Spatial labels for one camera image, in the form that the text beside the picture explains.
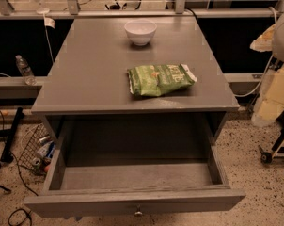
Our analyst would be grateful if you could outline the grey top drawer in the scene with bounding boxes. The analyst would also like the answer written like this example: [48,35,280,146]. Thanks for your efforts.
[24,114,245,218]

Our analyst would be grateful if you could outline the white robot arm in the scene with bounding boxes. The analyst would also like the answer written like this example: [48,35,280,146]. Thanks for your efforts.
[250,13,284,62]

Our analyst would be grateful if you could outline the metal drawer knob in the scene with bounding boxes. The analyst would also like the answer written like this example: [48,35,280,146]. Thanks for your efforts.
[134,207,143,217]

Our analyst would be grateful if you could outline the grey wooden cabinet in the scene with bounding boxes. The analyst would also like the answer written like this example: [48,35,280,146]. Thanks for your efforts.
[30,16,241,146]

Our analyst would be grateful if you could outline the green chip bag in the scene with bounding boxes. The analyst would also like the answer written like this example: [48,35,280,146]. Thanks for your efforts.
[127,64,197,97]

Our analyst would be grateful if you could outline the white ceramic bowl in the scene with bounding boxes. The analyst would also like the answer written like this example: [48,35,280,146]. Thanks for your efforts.
[124,19,157,46]

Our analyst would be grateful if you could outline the clear plastic water bottle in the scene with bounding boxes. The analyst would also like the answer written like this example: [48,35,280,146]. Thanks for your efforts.
[15,55,36,86]

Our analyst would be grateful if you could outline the soda can in basket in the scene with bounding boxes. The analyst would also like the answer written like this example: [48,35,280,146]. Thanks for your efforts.
[32,157,41,172]

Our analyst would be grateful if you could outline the black metal stand leg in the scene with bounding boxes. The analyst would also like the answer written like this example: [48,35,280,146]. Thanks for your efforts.
[0,107,24,163]

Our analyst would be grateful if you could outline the black wheeled cart base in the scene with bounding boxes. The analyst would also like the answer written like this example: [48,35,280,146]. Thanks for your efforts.
[259,129,284,164]

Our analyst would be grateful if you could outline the wire mesh basket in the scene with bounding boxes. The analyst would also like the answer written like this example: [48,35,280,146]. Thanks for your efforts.
[19,123,55,175]

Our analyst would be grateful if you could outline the grey metal rail frame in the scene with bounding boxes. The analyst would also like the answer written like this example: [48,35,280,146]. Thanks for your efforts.
[0,0,284,100]

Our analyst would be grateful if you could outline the black floor cable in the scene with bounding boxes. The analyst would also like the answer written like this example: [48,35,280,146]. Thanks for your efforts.
[8,151,39,226]

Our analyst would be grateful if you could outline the white cable right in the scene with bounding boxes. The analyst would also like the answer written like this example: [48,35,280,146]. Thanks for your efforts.
[233,7,278,98]

